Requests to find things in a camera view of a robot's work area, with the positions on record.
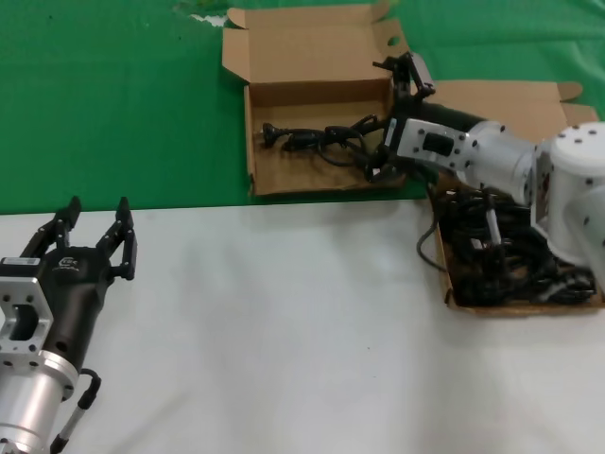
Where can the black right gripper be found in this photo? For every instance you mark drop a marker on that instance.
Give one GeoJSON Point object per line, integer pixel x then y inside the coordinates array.
{"type": "Point", "coordinates": [435, 113]}

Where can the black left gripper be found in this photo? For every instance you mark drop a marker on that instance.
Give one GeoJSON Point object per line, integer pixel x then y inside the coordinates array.
{"type": "Point", "coordinates": [71, 293]}

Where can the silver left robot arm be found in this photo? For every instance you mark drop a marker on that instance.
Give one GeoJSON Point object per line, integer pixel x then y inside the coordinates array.
{"type": "Point", "coordinates": [28, 402]}

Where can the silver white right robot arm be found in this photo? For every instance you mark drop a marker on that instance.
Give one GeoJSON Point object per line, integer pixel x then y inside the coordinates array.
{"type": "Point", "coordinates": [576, 189]}

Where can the cardboard box with round-holed flap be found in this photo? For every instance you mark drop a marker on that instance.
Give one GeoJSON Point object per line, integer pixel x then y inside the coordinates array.
{"type": "Point", "coordinates": [307, 47]}

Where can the green table cloth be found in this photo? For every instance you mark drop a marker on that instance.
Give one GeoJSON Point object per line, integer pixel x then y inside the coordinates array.
{"type": "Point", "coordinates": [94, 94]}

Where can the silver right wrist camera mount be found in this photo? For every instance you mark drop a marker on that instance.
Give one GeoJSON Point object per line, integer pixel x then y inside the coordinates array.
{"type": "Point", "coordinates": [416, 142]}

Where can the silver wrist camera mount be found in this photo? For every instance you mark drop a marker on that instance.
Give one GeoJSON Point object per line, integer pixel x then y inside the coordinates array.
{"type": "Point", "coordinates": [416, 142]}
{"type": "Point", "coordinates": [28, 293]}

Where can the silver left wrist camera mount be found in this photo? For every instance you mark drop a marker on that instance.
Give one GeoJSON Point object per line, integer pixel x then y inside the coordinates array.
{"type": "Point", "coordinates": [28, 293]}

